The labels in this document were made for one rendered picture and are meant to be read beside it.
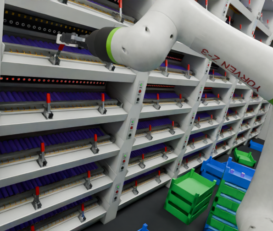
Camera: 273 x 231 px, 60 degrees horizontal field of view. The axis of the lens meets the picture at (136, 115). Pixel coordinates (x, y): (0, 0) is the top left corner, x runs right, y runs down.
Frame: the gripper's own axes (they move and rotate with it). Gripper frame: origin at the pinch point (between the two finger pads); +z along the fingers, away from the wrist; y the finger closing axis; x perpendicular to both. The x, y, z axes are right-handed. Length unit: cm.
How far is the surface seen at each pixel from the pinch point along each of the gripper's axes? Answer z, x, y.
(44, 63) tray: 4.5, -8.8, -4.6
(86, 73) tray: 4.3, -9.6, 12.6
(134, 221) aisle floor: 5, -93, 67
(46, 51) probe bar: 8.7, -4.7, -2.6
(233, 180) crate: -36, -52, 96
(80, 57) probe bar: 10.0, -4.2, 12.3
